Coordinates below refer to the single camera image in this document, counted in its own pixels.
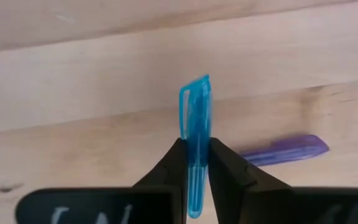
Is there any slim translucent blue marker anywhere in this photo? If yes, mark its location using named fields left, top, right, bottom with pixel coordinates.
left=178, top=73, right=213, bottom=219

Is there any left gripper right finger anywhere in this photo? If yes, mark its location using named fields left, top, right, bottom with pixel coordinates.
left=208, top=137, right=358, bottom=224

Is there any purple marker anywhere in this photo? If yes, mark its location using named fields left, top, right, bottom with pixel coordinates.
left=239, top=134, right=331, bottom=167

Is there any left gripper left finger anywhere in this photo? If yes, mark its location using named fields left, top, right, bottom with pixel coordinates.
left=14, top=138, right=188, bottom=224

